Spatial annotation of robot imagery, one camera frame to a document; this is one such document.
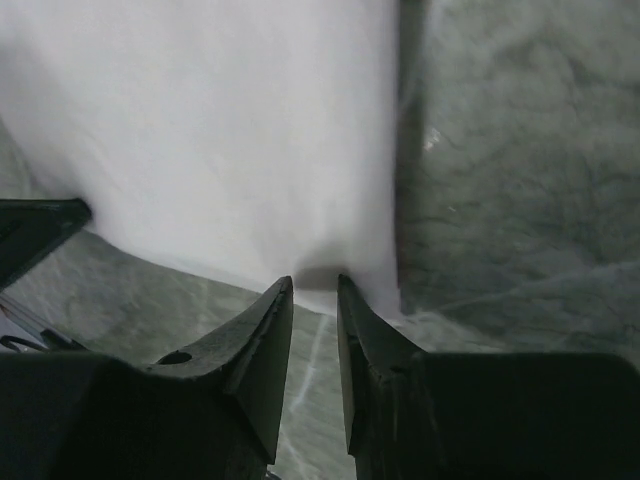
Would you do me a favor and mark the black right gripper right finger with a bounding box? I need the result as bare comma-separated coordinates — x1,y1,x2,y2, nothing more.
337,275,639,479

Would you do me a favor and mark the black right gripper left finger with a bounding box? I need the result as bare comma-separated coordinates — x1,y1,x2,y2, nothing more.
1,276,293,479

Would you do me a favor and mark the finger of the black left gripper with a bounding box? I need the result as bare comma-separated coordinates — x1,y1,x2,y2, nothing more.
1,199,92,290

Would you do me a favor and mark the white t-shirt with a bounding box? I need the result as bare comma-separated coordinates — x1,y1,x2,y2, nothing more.
1,1,400,319

